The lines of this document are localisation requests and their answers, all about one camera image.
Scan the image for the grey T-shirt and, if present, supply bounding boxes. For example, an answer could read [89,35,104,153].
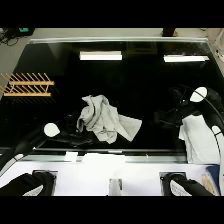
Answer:
[76,94,144,145]

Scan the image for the wooden rack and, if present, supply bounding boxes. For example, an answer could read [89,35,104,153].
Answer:
[0,72,56,99]

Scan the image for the white garment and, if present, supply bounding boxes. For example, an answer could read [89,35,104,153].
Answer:
[178,114,222,165]

